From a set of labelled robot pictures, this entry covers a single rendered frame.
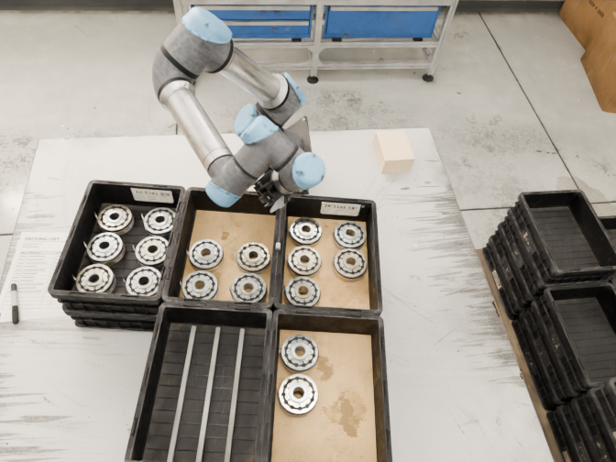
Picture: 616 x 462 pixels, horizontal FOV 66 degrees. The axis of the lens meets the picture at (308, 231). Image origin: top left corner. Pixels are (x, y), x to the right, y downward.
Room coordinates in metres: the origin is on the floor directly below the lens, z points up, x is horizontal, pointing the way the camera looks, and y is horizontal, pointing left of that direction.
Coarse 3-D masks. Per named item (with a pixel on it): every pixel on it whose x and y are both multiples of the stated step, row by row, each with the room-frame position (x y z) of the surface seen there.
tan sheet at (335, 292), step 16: (288, 224) 0.91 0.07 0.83; (320, 224) 0.93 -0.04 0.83; (336, 224) 0.93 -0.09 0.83; (288, 240) 0.84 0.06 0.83; (320, 240) 0.86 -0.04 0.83; (288, 256) 0.79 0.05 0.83; (320, 256) 0.80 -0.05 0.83; (288, 272) 0.73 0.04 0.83; (320, 272) 0.74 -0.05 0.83; (320, 288) 0.69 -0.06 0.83; (336, 288) 0.70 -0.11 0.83; (352, 288) 0.70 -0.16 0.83; (320, 304) 0.63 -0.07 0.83; (336, 304) 0.64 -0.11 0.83; (352, 304) 0.65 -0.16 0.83; (368, 304) 0.65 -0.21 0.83
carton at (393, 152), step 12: (384, 132) 1.46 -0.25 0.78; (396, 132) 1.47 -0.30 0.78; (372, 144) 1.46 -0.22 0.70; (384, 144) 1.39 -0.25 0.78; (396, 144) 1.40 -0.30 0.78; (408, 144) 1.41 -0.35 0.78; (384, 156) 1.33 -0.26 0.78; (396, 156) 1.34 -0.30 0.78; (408, 156) 1.34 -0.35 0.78; (384, 168) 1.31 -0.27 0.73; (396, 168) 1.32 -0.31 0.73; (408, 168) 1.33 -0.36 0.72
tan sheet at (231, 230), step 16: (208, 224) 0.87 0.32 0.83; (224, 224) 0.87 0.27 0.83; (240, 224) 0.88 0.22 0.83; (256, 224) 0.89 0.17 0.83; (272, 224) 0.90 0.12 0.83; (192, 240) 0.80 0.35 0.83; (224, 240) 0.81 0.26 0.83; (240, 240) 0.82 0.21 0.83; (256, 240) 0.83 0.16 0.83; (272, 240) 0.84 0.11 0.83; (224, 256) 0.75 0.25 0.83; (224, 272) 0.70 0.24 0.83; (240, 272) 0.70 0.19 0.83; (224, 288) 0.65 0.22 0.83
